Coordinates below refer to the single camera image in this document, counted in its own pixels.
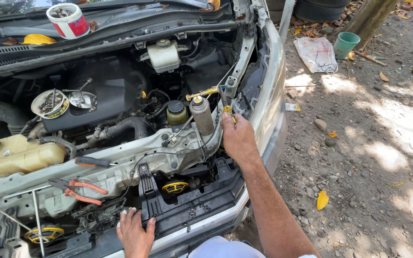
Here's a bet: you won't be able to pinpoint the white plastic bag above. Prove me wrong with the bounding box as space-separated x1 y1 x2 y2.
293 36 339 74

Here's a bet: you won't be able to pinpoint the round tin can lid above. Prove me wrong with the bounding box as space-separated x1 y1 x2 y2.
68 91 98 110

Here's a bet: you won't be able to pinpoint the metal T-handle wrench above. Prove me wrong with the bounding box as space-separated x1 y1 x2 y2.
2 184 52 258

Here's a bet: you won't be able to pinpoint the white can with red label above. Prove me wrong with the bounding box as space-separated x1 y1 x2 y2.
46 3 91 40

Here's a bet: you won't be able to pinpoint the black engine cover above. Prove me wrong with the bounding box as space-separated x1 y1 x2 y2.
42 71 147 133

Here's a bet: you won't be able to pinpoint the person's right hand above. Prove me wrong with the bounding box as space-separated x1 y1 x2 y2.
220 112 261 167

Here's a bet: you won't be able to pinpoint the silver car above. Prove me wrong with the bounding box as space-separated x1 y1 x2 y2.
0 0 289 258

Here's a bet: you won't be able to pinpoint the orange handled pliers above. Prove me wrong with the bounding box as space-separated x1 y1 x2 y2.
47 178 109 206

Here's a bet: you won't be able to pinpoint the stack of black tires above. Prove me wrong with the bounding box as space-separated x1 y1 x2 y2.
265 0 353 24

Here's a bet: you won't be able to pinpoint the reservoir with black cap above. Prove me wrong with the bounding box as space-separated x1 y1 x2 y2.
166 100 189 127

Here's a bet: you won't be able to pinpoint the orange black handled screwdriver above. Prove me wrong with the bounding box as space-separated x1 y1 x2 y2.
74 156 118 168

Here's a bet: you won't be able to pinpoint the yellow black handled screwdriver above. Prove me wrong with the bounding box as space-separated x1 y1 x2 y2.
218 85 237 124

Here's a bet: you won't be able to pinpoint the wooden stick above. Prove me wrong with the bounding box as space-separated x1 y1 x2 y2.
353 50 387 67

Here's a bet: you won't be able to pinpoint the grey metal pole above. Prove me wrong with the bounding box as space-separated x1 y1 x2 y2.
278 0 296 46

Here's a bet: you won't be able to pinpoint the black air intake hose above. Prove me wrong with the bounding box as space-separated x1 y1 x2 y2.
0 101 32 135

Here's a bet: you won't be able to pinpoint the tin can of bolts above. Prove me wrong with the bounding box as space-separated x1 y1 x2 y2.
31 89 70 119

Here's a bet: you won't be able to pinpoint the metal hood latch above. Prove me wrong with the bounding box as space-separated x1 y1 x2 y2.
70 198 129 234

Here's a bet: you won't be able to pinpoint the black thin cable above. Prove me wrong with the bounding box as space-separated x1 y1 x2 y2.
120 124 222 199

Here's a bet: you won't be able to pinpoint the white brake fluid reservoir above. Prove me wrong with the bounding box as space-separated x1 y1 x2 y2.
140 39 190 74

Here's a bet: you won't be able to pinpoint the black radiator hose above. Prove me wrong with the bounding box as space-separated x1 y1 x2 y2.
86 116 149 145

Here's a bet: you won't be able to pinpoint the rusty metal spray can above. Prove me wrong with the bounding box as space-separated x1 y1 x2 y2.
189 95 216 136

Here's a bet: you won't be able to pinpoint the tree trunk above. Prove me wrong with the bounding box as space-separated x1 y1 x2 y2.
342 0 399 49

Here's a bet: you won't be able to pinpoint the chrome ratchet wrench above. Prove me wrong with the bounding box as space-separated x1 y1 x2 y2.
62 77 94 95

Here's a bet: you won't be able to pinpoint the person's left hand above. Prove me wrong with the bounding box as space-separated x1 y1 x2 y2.
116 207 157 258

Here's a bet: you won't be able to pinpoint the person's light blue clothing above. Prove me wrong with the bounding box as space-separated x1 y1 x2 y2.
178 235 319 258

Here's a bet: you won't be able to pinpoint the green plastic cup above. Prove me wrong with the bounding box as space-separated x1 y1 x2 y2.
333 32 361 60

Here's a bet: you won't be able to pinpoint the cream coolant reservoir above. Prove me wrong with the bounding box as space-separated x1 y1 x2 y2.
0 134 67 177

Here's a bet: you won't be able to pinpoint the black plastic bracket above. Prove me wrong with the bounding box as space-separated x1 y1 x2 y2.
138 163 165 227

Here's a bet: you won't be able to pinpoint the yellow leaf on cowl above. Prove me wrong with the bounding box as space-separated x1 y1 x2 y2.
20 34 57 46

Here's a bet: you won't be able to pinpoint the clear yellow handled screwdriver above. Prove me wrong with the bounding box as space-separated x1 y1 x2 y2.
186 85 226 102

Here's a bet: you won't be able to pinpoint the large yellow fallen leaf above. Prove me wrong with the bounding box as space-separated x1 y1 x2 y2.
316 189 330 211

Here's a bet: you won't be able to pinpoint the yellow car horn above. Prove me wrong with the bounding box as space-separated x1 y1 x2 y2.
24 225 65 244
161 180 190 195

